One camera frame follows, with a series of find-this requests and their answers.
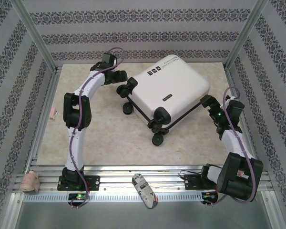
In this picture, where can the white hard-shell suitcase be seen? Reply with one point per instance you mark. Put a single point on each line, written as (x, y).
(166, 81)

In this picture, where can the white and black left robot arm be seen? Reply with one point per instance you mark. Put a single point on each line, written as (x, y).
(76, 148)

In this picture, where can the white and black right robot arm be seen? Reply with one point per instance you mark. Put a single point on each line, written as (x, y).
(233, 145)

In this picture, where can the small pink eraser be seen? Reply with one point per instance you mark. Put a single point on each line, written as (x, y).
(53, 113)

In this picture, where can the right controller board with LED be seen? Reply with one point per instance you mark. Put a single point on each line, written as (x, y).
(209, 196)

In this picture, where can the controller board with led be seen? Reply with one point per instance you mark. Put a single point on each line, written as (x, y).
(79, 197)
(209, 196)

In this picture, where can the newspaper print pencil case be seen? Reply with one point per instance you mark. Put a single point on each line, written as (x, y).
(144, 190)

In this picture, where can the slotted metal strip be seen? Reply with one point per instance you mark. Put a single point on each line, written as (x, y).
(114, 197)

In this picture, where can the left controller board with LED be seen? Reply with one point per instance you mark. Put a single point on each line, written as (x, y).
(79, 197)

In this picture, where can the grey metal panel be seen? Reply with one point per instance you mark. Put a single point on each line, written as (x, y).
(143, 219)

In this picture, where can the pink pencil sharpener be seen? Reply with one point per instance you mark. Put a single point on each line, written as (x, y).
(27, 183)

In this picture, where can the aluminium side rail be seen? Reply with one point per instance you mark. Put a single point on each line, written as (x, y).
(50, 95)
(230, 78)

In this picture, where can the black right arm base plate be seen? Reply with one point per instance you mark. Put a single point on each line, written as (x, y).
(191, 183)

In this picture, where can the aluminium frame post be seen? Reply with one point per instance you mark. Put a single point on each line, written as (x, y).
(244, 35)
(38, 38)

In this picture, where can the aluminium front rail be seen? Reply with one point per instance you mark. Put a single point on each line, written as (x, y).
(119, 181)

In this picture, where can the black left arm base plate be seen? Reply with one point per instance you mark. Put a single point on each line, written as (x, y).
(94, 183)

